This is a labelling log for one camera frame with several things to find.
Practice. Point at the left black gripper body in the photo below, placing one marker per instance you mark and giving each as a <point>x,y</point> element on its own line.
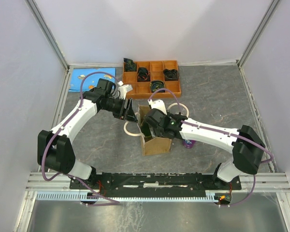
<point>116,106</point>

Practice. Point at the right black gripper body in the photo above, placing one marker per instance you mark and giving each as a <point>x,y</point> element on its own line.
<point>157,132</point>

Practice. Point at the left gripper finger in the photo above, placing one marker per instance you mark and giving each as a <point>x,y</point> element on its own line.
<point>132,118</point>
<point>131,112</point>

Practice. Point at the green bottle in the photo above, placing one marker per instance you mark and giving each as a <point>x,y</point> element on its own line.
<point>146,131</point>

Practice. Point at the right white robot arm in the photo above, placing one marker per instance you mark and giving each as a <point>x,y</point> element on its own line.
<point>243,144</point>

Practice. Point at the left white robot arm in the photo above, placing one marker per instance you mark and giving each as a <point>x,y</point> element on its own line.
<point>55,149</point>

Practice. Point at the purple Fanta can near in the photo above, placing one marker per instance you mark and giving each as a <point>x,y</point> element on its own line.
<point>188,143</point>

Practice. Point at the rolled dark tie front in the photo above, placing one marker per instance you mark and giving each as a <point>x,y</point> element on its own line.
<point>156,84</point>

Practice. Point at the rolled dark tie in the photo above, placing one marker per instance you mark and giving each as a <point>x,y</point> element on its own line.
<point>156,84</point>
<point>171,75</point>
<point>143,74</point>

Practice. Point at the rolled dark tie middle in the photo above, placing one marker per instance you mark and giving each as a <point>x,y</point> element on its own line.
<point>143,74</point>

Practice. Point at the rolled dark tie corner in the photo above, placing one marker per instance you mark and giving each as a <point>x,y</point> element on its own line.
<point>129,65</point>

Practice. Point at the orange wooden divided tray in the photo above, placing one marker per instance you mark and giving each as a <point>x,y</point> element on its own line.
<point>141,90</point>

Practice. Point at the rolled dark tie right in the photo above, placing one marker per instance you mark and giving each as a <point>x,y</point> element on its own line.
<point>171,75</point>

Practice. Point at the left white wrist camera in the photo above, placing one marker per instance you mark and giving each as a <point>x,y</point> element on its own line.
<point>123,89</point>

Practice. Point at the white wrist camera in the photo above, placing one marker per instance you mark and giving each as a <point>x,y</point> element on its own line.
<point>157,104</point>
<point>123,89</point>

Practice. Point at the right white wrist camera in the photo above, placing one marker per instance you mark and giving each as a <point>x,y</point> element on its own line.
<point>157,104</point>

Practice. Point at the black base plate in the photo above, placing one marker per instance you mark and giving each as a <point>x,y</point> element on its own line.
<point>124,184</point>

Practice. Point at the blue slotted cable duct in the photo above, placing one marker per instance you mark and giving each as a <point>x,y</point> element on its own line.
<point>86,197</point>

